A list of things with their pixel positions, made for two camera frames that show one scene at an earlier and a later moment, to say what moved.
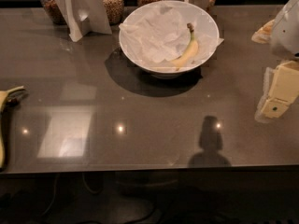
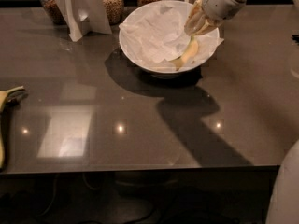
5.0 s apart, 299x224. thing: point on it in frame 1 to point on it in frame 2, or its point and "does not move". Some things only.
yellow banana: (192, 52) does not move
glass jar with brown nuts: (49, 2) does not move
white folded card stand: (83, 10) does not move
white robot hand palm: (286, 32) to (220, 4)
